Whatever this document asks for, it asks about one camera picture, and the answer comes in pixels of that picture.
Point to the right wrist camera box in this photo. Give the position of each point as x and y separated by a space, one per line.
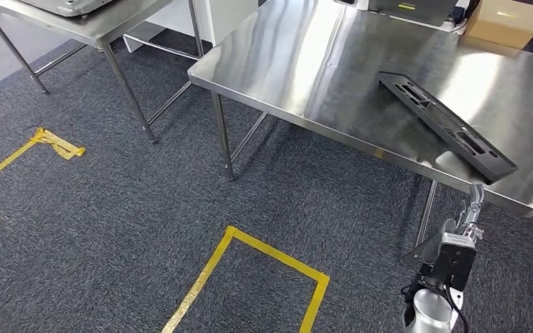
452 264

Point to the white panel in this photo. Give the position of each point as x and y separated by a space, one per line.
229 18

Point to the black laptop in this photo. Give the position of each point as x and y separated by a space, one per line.
413 11

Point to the brown cardboard box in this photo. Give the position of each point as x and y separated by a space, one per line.
501 23

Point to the yellow floor tape square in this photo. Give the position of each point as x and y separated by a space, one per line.
59 144

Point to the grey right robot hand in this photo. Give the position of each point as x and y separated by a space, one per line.
474 207

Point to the white desk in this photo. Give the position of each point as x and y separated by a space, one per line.
462 25

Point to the black power adapter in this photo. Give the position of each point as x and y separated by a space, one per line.
458 16

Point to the grey metal panel part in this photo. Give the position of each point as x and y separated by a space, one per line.
69 7

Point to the stainless steel table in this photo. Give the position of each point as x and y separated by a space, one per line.
101 27

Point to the black plastic plate holder part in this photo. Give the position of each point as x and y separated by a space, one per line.
450 126

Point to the stainless steel workbench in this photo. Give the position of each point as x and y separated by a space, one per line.
317 69

